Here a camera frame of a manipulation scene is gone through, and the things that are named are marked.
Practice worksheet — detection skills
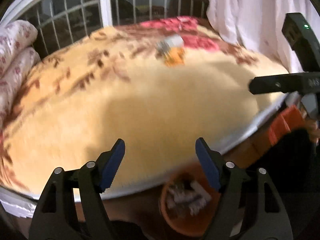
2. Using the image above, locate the white tissue roll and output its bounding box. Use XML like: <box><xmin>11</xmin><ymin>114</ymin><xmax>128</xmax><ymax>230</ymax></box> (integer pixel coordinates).
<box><xmin>164</xmin><ymin>34</ymin><xmax>184</xmax><ymax>48</ymax></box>

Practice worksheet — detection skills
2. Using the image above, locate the yellow orange wrapper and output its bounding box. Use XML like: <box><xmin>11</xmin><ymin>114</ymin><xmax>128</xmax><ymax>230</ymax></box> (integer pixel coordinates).
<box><xmin>156</xmin><ymin>41</ymin><xmax>185</xmax><ymax>67</ymax></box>

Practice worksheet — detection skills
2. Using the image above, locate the orange trash bin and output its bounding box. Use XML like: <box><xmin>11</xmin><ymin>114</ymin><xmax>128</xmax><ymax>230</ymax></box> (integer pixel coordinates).
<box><xmin>159</xmin><ymin>163</ymin><xmax>221</xmax><ymax>237</ymax></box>

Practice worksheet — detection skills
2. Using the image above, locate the right hand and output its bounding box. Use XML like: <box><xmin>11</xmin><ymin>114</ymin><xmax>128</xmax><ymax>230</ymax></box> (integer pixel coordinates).
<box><xmin>305</xmin><ymin>119</ymin><xmax>320</xmax><ymax>144</ymax></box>

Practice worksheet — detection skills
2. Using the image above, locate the yellow floral fleece blanket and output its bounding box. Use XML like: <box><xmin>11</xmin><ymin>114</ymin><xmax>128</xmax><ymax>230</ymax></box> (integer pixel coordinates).
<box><xmin>1</xmin><ymin>16</ymin><xmax>287</xmax><ymax>195</ymax></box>

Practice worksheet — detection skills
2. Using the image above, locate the folded pink floral quilt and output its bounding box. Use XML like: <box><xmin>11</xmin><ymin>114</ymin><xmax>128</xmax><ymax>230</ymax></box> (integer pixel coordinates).
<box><xmin>1</xmin><ymin>20</ymin><xmax>40</xmax><ymax>124</ymax></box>

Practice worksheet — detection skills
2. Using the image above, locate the white window frame with bars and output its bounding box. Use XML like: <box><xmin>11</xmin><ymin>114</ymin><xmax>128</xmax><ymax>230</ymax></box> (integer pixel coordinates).
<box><xmin>1</xmin><ymin>0</ymin><xmax>209</xmax><ymax>57</ymax></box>

